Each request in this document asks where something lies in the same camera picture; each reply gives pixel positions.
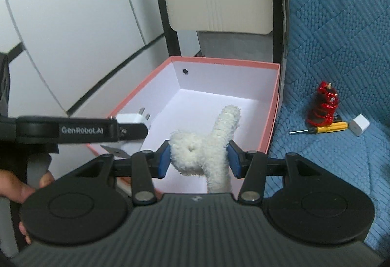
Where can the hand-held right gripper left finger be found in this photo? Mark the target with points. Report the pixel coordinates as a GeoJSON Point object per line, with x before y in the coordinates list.
{"type": "Point", "coordinates": [164, 162]}

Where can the person's left hand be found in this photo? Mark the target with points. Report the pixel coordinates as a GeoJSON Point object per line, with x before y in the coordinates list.
{"type": "Point", "coordinates": [15, 186]}

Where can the small black object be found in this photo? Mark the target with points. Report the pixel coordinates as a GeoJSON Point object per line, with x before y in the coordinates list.
{"type": "Point", "coordinates": [337, 119]}

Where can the white cube charger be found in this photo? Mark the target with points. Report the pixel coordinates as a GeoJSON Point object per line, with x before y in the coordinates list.
{"type": "Point", "coordinates": [359, 125]}

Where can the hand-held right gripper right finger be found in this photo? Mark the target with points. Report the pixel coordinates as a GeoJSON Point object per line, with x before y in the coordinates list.
{"type": "Point", "coordinates": [234, 162]}

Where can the pink cardboard box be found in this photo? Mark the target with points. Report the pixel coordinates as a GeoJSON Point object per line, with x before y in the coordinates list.
{"type": "Point", "coordinates": [213, 93]}

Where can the white cabinet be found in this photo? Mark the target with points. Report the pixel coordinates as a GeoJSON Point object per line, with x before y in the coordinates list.
{"type": "Point", "coordinates": [70, 26]}

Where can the blue textured sofa cover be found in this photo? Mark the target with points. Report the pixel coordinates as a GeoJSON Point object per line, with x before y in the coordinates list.
{"type": "Point", "coordinates": [335, 26]}

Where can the white plug charger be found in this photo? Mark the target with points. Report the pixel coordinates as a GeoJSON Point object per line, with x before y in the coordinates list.
{"type": "Point", "coordinates": [131, 117]}

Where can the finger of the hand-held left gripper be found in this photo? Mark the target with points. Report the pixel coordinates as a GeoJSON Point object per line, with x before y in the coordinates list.
{"type": "Point", "coordinates": [114, 151]}
{"type": "Point", "coordinates": [134, 131]}

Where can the yellow black screwdriver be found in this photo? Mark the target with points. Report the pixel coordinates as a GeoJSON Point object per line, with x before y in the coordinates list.
{"type": "Point", "coordinates": [332, 127]}

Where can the white fluffy plush toy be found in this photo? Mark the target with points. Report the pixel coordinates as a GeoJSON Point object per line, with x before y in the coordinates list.
{"type": "Point", "coordinates": [210, 151]}

